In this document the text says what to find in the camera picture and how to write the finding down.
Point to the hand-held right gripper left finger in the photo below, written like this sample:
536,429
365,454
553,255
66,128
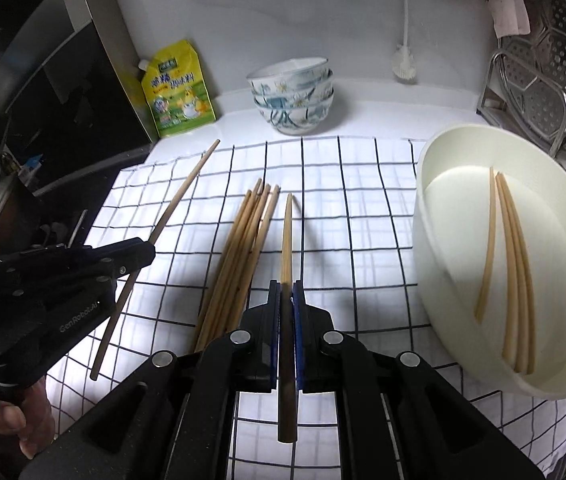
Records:
258,340

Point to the perforated steel steamer plate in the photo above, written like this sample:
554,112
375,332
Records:
563,60

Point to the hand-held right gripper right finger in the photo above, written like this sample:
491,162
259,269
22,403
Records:
313,340

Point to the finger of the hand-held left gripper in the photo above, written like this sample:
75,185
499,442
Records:
128,257

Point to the white black-checked cloth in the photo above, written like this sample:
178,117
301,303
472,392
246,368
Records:
363,260

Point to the steel rack stand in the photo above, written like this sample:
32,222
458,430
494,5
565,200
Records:
490,107

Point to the white bottle brush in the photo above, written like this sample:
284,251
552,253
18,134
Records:
405,67

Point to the bundle of wooden chopsticks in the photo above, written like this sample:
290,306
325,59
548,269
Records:
243,260

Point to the black range hood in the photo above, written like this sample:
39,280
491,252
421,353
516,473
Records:
63,85

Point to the yellow green seasoning pouch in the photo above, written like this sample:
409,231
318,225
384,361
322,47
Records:
178,95

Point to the white round basin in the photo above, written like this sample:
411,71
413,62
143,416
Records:
453,260

